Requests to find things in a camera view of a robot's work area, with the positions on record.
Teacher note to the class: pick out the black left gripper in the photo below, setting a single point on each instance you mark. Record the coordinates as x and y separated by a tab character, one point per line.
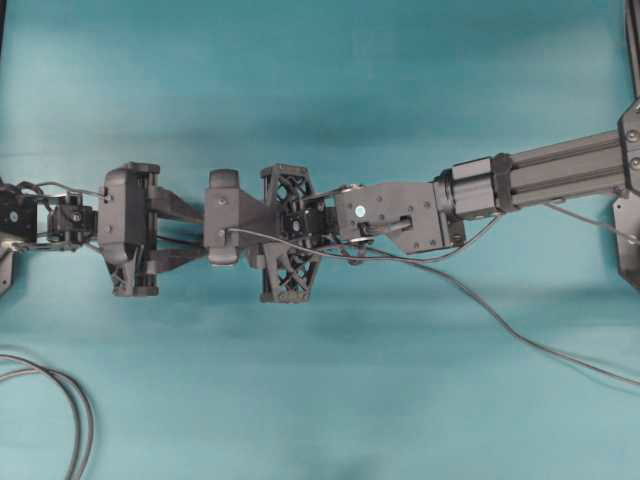
126	229

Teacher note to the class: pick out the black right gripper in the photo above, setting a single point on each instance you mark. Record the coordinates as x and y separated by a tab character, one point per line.
300	227

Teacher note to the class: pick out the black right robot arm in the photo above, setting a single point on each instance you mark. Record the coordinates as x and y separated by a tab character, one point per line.
425	216

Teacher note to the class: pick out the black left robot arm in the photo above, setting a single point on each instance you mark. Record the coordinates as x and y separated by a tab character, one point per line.
32	221

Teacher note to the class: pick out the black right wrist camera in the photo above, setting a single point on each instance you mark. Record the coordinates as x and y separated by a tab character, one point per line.
228	208

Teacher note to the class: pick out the black frame post left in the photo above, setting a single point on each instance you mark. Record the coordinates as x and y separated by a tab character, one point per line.
3	4

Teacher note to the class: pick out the black frame post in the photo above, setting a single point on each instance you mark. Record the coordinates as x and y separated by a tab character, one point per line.
632	37
3	4

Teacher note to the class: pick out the black frame post right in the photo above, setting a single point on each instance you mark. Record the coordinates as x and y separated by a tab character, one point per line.
632	37

